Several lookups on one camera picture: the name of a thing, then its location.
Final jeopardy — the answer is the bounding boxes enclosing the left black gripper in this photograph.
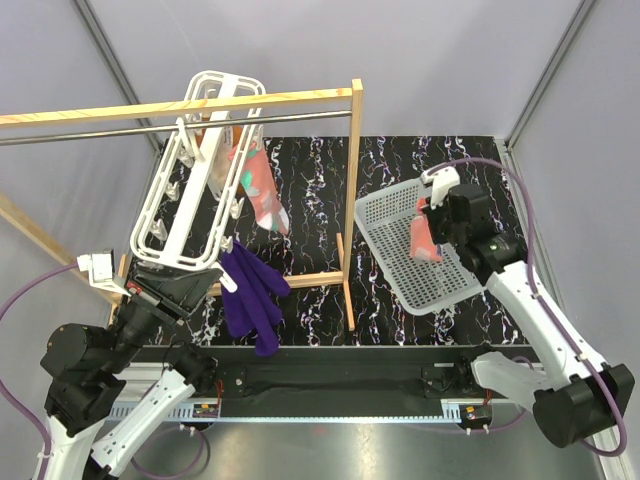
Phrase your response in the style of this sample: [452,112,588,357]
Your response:
[103,263,224,372]

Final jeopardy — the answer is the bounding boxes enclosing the pink patterned sock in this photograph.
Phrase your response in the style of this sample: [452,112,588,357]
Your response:
[409,198,443,262]
[240,142,290,235]

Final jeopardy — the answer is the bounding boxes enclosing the white plastic clip hanger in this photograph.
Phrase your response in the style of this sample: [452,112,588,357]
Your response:
[129,69,266,294]

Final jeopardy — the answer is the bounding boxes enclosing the purple sock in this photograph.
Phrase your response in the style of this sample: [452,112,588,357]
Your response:
[220,241,290,357]

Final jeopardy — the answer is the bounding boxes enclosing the orange sock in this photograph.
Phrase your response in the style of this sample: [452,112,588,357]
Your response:
[196,125,243,196]

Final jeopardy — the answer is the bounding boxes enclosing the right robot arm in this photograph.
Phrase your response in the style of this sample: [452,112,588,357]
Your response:
[418,184,635,448]

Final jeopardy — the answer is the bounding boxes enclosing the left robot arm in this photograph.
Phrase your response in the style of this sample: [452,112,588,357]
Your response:
[35,256,221,479]

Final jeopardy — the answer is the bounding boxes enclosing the white plastic basket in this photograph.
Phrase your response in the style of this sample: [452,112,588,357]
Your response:
[355,178,484,316]

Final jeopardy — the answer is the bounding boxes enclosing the metal rack rod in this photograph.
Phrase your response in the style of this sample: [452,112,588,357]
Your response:
[1,110,352,146]

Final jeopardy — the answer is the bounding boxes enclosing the black marbled mat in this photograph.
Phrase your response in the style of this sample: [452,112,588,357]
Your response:
[117,135,546,347]

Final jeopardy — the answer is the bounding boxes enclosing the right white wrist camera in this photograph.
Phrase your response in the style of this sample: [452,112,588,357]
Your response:
[420,167,460,209]

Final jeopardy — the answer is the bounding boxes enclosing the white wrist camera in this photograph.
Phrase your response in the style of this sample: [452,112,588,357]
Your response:
[76,250,130,296]
[420,167,460,209]

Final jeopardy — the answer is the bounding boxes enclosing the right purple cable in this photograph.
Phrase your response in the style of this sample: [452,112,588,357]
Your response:
[427,157,629,456]

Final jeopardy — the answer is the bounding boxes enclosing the purple cable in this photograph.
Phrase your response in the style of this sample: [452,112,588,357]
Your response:
[0,262,81,471]
[427,157,629,456]

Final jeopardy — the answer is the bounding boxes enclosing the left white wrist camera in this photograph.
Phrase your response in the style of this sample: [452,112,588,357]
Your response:
[76,250,130,296]

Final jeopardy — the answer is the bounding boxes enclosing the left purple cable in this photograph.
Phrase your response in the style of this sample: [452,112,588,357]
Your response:
[0,262,81,471]

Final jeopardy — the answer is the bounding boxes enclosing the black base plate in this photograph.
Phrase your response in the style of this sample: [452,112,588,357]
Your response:
[107,344,514,419]

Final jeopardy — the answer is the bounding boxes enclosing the wooden clothes rack frame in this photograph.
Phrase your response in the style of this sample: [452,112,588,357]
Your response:
[0,77,364,332]

